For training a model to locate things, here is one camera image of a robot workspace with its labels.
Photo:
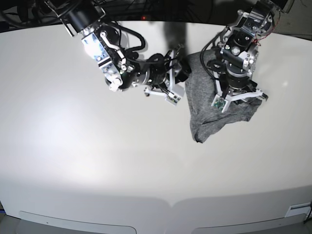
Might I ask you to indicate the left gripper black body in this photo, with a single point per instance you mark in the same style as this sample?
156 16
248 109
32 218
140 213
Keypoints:
236 82

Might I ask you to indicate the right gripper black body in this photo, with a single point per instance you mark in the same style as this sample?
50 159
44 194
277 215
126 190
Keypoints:
156 68

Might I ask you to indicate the grey long-sleeve T-shirt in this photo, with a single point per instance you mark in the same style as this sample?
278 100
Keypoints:
206 120

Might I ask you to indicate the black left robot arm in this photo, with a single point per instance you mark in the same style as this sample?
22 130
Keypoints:
230 57

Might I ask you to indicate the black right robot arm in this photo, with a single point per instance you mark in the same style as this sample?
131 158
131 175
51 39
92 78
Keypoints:
115 48

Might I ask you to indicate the black power strip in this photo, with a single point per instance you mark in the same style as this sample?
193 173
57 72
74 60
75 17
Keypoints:
128 18

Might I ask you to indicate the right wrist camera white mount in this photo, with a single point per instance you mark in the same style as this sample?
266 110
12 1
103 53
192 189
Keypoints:
175 92

